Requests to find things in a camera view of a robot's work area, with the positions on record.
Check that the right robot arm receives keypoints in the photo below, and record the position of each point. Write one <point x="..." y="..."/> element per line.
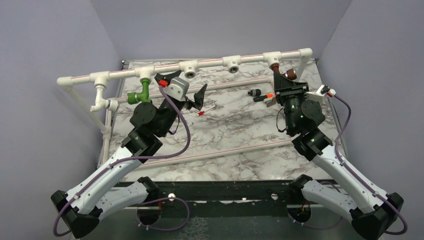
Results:
<point x="370" y="209"/>

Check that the brown water faucet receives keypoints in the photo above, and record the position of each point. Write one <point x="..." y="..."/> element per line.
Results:
<point x="281" y="73"/>

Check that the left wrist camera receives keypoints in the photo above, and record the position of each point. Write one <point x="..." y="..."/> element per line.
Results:
<point x="177" y="89"/>

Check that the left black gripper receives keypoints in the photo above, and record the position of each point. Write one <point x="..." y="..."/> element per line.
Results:
<point x="198" y="97"/>

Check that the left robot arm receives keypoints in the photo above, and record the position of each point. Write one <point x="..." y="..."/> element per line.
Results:
<point x="84" y="206"/>

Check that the black orange marker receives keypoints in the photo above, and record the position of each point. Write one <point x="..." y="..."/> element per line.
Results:
<point x="263" y="97"/>

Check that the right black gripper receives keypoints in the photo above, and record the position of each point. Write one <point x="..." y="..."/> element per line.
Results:
<point x="281" y="82"/>

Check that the grey metal handle piece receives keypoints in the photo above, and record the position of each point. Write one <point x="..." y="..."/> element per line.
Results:
<point x="271" y="102"/>

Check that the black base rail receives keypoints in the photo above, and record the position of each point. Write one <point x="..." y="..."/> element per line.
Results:
<point x="217" y="199"/>

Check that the red capped white pen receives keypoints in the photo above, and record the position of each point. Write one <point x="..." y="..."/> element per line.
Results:
<point x="206" y="110"/>

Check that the green water faucet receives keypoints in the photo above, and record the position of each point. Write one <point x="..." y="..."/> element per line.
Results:
<point x="140" y="97"/>

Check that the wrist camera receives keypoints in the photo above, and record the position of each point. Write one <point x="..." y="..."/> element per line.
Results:
<point x="177" y="89"/>
<point x="321" y="94"/>

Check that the black grey faucet part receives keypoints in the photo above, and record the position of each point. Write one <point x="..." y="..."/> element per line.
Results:
<point x="254" y="92"/>

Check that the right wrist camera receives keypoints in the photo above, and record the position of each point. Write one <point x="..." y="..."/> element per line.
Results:
<point x="321" y="94"/>

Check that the white water faucet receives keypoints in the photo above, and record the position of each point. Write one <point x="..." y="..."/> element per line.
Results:
<point x="100" y="101"/>

